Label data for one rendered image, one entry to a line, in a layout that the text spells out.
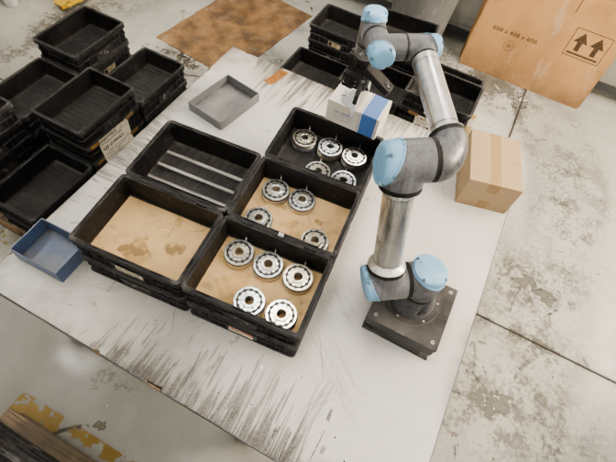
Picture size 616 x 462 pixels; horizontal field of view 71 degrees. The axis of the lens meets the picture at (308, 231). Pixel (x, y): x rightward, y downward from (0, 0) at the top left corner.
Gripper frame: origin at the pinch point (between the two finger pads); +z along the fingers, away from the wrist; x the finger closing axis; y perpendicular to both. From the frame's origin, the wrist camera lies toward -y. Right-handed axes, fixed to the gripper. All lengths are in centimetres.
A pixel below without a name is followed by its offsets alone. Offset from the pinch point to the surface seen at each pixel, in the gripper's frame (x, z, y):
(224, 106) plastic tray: -9, 40, 67
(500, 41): -231, 86, -41
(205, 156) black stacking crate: 29, 28, 49
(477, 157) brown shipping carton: -29, 25, -48
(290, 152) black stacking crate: 9.6, 27.9, 21.2
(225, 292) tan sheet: 75, 28, 10
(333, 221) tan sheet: 31.0, 28.1, -8.9
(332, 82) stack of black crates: -107, 84, 49
